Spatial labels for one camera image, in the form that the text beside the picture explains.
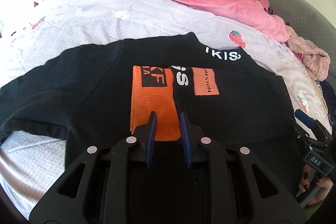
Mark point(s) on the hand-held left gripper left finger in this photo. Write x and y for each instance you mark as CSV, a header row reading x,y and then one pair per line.
x,y
151,140

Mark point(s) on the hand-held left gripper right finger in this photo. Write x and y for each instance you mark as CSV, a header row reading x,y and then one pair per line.
x,y
185,140

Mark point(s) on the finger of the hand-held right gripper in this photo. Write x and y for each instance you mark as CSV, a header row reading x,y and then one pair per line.
x,y
304,119

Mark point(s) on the black printed t-shirt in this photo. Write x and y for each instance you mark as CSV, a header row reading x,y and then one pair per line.
x,y
78,98

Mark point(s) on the person's right hand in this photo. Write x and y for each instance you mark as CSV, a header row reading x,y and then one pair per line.
x,y
305,183

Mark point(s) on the navy cloth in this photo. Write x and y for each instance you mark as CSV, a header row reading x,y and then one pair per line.
x,y
328,94

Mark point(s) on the pink fluffy garment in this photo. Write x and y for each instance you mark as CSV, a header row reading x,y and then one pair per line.
x,y
309,56

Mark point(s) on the grey quilted headboard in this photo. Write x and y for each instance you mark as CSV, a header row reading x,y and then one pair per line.
x,y
302,11

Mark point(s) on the dark patterned cloth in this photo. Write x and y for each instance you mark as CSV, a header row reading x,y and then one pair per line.
x,y
270,9

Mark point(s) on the lilac strawberry print bedsheet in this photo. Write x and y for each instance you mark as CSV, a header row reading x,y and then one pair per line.
x,y
105,16

